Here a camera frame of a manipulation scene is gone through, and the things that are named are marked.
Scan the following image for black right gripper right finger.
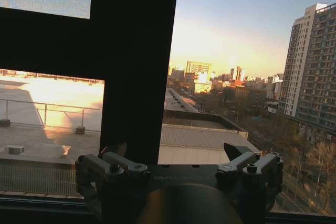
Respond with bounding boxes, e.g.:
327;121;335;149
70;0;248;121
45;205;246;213
215;143;285;183

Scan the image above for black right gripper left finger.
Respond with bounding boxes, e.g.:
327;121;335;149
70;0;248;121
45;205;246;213
75;142;151;183

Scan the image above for low building with corrugated roof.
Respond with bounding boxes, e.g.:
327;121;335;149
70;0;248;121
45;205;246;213
157;87;261;166

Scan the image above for bare brown trees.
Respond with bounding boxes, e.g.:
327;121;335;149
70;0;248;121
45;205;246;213
282;140;336;216

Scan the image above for metal rooftop railing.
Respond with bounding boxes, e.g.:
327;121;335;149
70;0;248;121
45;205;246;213
0;98;102;133

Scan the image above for sunlit yellow building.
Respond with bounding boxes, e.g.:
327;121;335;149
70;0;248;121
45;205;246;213
193;72;213;94

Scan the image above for small rooftop vent box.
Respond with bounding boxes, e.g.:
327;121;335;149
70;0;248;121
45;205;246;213
3;144;26;155

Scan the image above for distant wide pale building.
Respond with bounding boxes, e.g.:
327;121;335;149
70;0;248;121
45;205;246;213
186;60;212;75

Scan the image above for tall grey apartment tower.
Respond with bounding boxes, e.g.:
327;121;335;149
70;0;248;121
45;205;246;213
277;2;336;133

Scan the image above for dark window frame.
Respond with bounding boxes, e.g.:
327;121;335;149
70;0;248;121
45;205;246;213
0;0;181;166

